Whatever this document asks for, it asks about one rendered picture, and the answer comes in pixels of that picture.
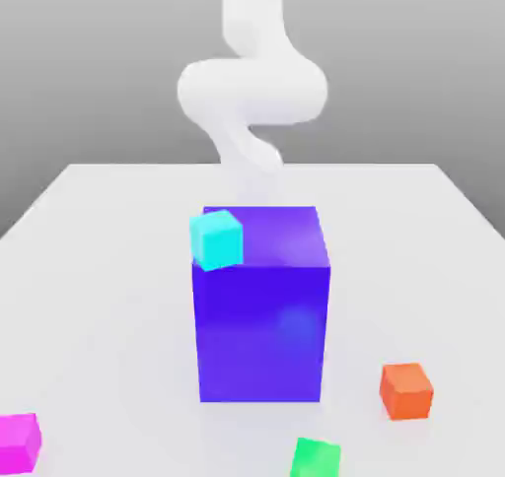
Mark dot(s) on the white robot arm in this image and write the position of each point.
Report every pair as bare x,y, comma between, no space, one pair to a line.
252,90

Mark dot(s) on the small magenta cube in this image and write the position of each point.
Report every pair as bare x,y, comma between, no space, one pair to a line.
15,443

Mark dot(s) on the small green cube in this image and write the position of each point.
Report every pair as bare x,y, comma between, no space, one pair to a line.
315,459

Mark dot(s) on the large blue box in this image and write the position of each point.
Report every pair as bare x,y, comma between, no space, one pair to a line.
260,327

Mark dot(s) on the small cyan cube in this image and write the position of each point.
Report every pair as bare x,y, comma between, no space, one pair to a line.
217,242

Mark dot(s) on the small orange cube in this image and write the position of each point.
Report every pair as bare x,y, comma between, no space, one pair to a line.
406,392

